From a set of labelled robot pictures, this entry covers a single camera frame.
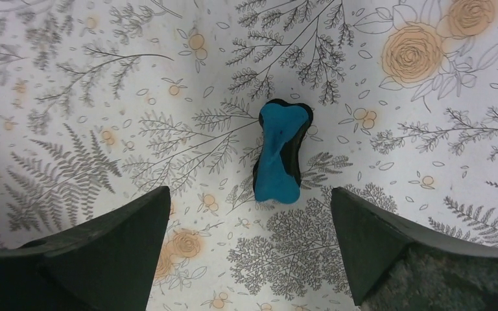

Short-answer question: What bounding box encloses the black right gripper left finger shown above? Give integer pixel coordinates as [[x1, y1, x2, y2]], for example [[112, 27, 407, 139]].
[[0, 186, 171, 310]]

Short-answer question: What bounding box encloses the floral table mat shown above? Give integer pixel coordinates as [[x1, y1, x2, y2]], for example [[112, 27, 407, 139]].
[[0, 1, 498, 310]]

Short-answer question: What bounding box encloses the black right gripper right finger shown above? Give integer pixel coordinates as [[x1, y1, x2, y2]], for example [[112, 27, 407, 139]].
[[331, 187, 498, 310]]

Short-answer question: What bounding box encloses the blue whiteboard eraser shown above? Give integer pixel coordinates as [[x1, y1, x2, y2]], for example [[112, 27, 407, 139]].
[[253, 98, 313, 204]]

